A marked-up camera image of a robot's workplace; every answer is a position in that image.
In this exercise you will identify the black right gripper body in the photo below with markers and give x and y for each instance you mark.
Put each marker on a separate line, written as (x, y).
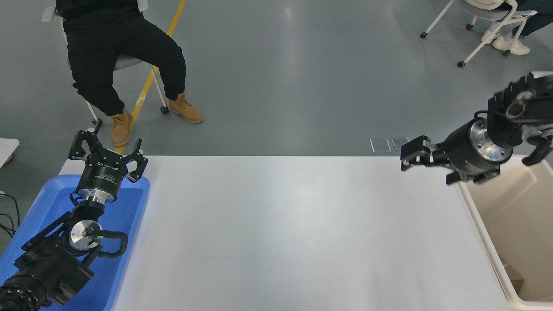
(458, 151)

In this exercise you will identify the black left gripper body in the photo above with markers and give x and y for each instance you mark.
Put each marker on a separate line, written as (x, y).
(103, 174)

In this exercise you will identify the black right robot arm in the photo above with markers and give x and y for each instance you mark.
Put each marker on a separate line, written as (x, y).
(505, 125)

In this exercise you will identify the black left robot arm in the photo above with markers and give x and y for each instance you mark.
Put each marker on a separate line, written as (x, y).
(47, 262)

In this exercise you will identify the clear floor plate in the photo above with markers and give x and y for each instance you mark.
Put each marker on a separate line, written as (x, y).
(380, 145)
(398, 142)

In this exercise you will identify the blue plastic tray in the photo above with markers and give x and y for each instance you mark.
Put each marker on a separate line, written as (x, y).
(129, 206)

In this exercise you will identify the large pale plastic bin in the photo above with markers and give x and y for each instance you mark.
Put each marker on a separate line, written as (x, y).
(518, 216)

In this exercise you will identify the white table corner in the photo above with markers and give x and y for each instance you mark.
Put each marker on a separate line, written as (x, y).
(7, 148)

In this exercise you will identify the white chair with grey seat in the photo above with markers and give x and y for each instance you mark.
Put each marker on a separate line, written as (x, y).
(127, 60)

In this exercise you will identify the seated person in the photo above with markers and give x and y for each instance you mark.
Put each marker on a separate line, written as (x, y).
(108, 43)

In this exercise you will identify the brown cardboard piece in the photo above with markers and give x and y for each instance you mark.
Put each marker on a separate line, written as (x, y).
(512, 276)

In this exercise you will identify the white flat bar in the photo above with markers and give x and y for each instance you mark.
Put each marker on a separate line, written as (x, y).
(545, 73)

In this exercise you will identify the white wheeled chair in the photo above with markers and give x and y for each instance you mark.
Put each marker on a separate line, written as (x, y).
(488, 13)

